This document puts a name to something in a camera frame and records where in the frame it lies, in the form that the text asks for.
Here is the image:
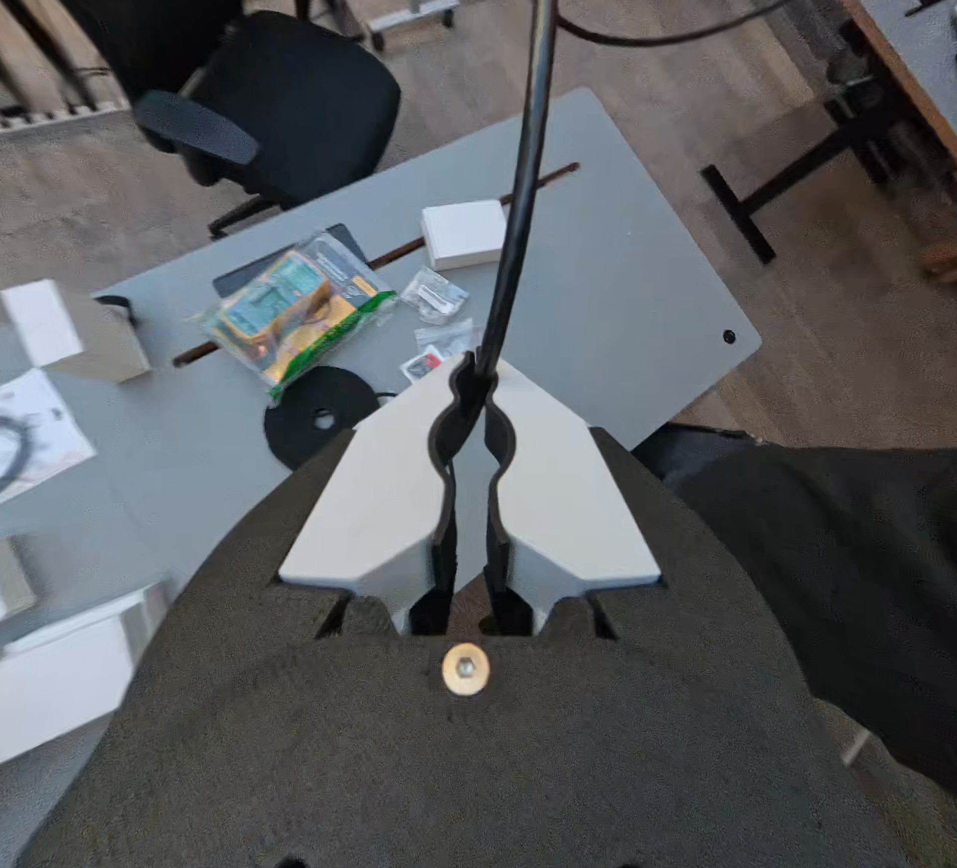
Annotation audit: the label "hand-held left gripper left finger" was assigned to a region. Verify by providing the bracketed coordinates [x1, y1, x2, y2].
[277, 351, 481, 636]

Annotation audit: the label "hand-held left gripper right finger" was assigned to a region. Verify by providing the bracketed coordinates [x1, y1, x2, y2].
[482, 358, 664, 636]

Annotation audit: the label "black ethernet cable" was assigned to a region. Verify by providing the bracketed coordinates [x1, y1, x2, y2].
[471, 0, 932, 383]

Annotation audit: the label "grey desk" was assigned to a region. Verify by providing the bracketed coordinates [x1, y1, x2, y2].
[0, 88, 764, 809]
[841, 0, 957, 160]

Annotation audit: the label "black metal desk foot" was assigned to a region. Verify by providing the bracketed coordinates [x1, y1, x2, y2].
[700, 113, 909, 265]

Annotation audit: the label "black hook-and-loop tape roll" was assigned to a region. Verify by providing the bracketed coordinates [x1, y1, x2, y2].
[263, 366, 384, 471]

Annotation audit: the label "person's dark pants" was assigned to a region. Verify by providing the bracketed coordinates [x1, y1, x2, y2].
[634, 426, 758, 484]

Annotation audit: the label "card with red connectors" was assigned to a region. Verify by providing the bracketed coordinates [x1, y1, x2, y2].
[401, 351, 450, 385]

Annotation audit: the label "clear plastic bag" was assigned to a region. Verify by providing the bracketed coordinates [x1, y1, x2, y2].
[415, 321, 479, 361]
[401, 268, 470, 325]

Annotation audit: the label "packaged yellow multimeter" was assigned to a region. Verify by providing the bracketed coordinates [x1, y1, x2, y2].
[200, 231, 399, 402]

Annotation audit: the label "white cardboard box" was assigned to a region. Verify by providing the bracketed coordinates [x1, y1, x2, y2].
[421, 200, 508, 272]

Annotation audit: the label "person's black shirt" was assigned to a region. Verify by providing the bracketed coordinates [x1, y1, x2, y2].
[669, 443, 957, 788]

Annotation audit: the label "white paper sheet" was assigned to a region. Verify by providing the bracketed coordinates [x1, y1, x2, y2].
[0, 369, 98, 504]

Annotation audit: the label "large white box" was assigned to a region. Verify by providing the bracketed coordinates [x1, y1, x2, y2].
[0, 580, 174, 764]

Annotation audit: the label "white and beige box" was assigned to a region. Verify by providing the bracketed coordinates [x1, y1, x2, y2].
[0, 279, 152, 385]

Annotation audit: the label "black office chair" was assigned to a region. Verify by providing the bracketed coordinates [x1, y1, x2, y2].
[15, 0, 402, 239]

